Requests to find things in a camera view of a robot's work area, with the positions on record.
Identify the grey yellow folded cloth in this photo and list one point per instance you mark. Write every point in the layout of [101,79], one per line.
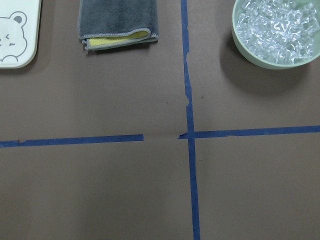
[109,24]

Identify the green bowl of ice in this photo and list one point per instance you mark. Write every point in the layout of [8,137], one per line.
[277,34]

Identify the cream bear serving tray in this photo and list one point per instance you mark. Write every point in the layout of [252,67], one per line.
[19,31]

